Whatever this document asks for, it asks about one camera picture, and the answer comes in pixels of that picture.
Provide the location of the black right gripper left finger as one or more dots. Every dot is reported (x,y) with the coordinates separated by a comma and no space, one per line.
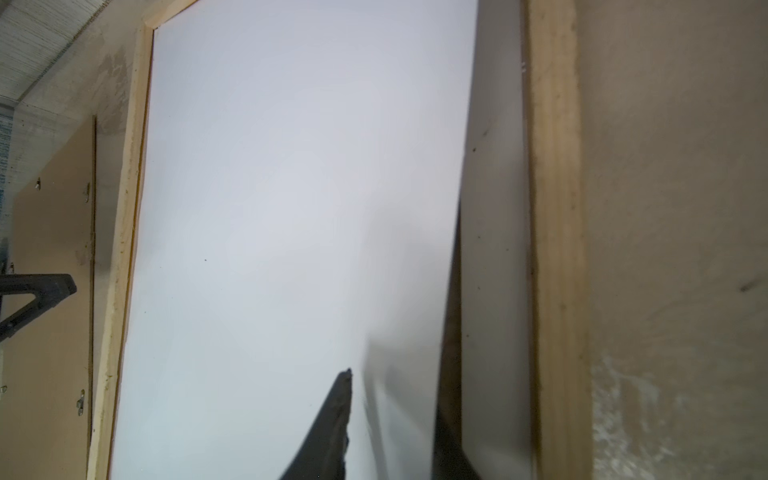
(322,453)

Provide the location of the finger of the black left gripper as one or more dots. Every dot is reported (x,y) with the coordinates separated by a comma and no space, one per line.
(48,290)

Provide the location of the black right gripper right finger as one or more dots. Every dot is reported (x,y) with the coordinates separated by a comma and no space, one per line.
(449,461)

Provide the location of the waterfall bridge photo print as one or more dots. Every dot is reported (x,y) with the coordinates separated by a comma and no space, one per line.
(300,196)

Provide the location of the light wooden picture frame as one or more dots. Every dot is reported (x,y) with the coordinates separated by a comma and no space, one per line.
(561,379)

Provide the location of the white picture mat board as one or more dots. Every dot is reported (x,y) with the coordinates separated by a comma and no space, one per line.
(494,221)

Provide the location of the brown frame backing board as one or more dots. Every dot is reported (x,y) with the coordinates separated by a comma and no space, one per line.
(47,365)

